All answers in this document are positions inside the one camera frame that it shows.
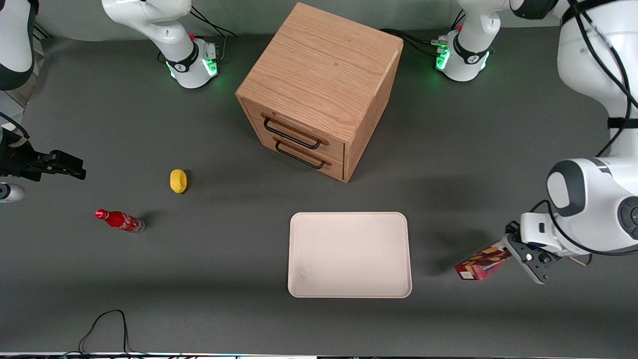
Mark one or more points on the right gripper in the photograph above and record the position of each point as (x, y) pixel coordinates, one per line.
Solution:
(14, 162)

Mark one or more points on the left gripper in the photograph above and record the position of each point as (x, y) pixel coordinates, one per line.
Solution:
(512, 229)

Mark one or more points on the red cookie box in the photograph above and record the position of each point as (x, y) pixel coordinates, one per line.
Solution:
(481, 264)

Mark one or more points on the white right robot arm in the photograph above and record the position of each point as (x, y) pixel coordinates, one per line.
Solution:
(169, 45)

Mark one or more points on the white rectangular tray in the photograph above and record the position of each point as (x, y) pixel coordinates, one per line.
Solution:
(349, 254)

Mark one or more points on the red cola bottle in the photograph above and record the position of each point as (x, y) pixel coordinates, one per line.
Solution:
(119, 220)

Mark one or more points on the yellow lemon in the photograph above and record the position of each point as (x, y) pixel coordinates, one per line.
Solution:
(178, 181)

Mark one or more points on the wooden drawer front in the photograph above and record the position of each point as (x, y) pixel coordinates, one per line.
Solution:
(334, 167)
(299, 122)

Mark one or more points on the wooden drawer cabinet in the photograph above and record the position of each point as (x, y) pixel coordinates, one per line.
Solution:
(324, 65)

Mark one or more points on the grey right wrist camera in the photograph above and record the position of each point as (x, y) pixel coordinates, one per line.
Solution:
(10, 193)

